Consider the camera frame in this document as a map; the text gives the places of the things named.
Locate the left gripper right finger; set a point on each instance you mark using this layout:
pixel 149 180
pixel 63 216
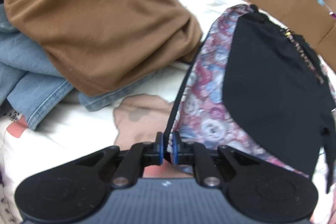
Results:
pixel 199 157

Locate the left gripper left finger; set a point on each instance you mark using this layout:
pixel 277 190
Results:
pixel 130 164

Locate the black bear patchwork shorts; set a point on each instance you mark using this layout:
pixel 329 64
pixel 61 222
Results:
pixel 260 88

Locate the cream bear print bedsheet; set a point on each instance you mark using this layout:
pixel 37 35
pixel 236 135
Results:
pixel 70 131

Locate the blue denim jeans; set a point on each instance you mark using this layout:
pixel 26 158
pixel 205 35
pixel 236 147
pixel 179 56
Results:
pixel 30 84

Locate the brown garment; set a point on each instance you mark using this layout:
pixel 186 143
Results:
pixel 102 45

